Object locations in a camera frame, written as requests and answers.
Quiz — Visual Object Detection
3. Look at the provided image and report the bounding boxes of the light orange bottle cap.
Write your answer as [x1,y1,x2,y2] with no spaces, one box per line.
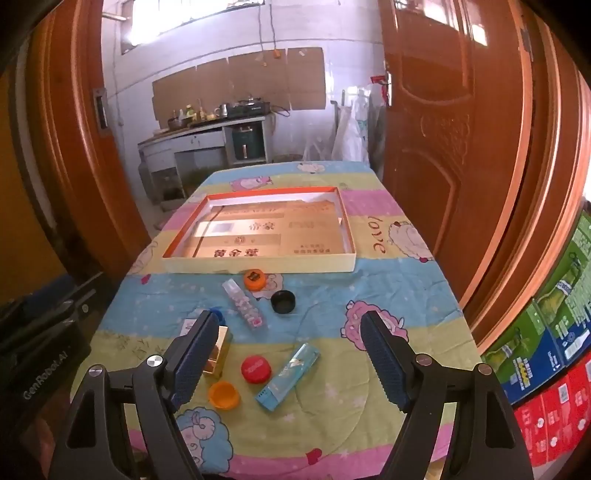
[207,380,240,411]

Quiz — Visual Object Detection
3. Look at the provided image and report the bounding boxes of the white hello kitty lighter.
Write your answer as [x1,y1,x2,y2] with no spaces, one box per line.
[179,318,196,336]

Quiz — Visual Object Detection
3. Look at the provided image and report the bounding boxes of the gold mirrored box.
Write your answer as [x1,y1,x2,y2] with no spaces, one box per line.
[204,326,232,378]

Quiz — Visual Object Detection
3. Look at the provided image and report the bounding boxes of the blue bottle cap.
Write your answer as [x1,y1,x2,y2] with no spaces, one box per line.
[209,308,226,326]

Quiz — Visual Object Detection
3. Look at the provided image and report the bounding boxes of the red bottle cap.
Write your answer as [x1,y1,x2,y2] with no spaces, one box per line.
[240,355,273,384]

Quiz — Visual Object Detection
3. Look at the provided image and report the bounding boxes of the teal lighter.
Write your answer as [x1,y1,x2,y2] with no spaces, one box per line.
[256,343,321,412]

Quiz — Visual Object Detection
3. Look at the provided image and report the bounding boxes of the dark orange printed cap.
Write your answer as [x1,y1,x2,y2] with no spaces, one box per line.
[242,269,266,292]

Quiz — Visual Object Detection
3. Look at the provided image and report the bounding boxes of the black bottle cap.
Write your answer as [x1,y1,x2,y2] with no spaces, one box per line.
[270,290,297,315]

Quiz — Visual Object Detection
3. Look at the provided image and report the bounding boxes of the red carton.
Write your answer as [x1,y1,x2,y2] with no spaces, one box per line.
[515,351,590,471]

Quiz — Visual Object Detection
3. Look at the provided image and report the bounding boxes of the green beer carton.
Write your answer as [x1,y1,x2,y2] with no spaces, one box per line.
[482,206,590,404]

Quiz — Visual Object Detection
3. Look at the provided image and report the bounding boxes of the cartoon sheep tablecloth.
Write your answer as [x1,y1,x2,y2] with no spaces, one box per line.
[87,161,479,479]

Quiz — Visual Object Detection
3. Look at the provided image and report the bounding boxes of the grey kitchen counter cabinet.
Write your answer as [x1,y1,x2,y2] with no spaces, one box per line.
[138,114,274,204]

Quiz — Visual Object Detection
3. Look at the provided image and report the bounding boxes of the orange rimmed cardboard tray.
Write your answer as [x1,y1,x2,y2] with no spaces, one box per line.
[161,187,356,274]

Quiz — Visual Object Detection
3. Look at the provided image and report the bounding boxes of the black gas stove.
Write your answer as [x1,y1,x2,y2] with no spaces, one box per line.
[228,98,270,119]

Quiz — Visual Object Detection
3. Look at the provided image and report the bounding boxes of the brown wooden door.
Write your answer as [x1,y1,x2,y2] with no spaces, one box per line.
[379,1,590,349]

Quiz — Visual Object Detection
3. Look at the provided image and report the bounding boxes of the white plastic sacks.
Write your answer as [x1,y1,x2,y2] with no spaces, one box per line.
[301,84,386,172]

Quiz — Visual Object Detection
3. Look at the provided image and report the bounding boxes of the wall cardboard sheets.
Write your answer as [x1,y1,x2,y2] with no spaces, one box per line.
[152,47,327,128]

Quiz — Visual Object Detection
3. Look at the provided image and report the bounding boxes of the silver door handle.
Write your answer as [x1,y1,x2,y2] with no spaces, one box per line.
[383,71,394,107]

